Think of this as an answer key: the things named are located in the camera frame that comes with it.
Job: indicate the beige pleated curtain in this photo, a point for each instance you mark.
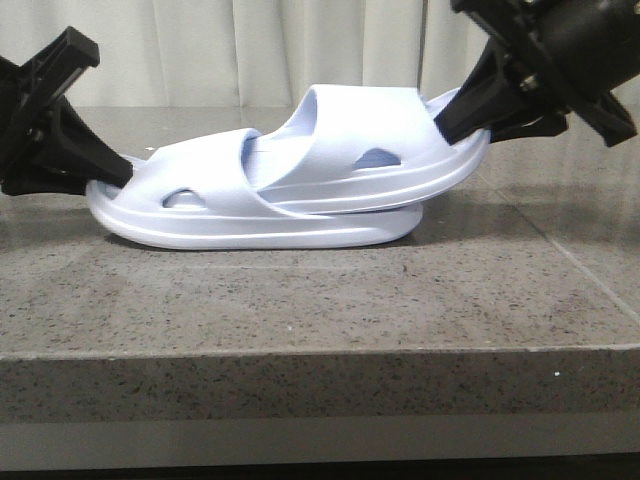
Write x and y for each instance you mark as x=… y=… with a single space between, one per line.
x=248 y=53

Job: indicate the light blue slipper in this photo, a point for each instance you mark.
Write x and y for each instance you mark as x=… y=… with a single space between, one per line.
x=194 y=195
x=348 y=149

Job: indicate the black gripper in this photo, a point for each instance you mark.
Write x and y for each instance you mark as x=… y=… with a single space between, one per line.
x=542 y=61
x=45 y=145

